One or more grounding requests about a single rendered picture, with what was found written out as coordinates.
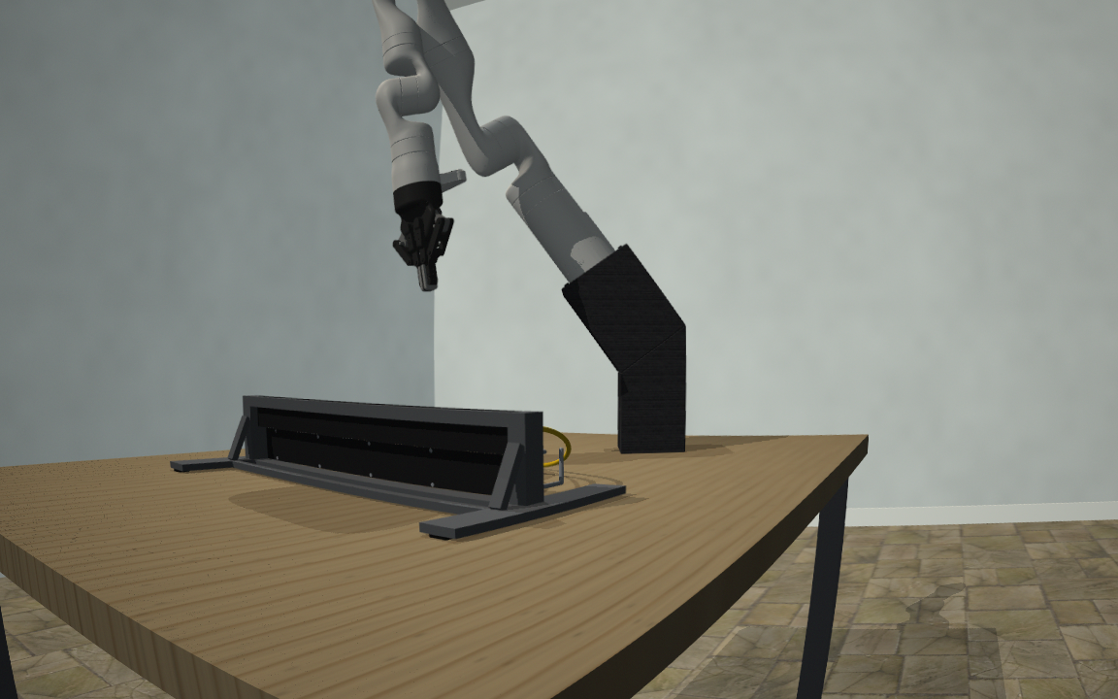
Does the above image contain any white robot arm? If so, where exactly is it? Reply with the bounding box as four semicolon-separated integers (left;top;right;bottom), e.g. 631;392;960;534
372;0;615;283

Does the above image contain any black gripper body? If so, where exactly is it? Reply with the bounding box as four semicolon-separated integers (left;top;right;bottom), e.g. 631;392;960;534
394;181;443;243

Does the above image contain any dark grey patch panel rack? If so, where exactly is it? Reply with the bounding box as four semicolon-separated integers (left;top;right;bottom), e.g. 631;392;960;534
170;395;626;541

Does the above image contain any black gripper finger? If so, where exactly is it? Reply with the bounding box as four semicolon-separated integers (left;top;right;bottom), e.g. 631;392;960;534
413;210;454;290
394;223;432;291

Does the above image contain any yellow cable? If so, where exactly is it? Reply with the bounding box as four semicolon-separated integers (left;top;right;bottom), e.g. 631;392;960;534
543;427;571;467

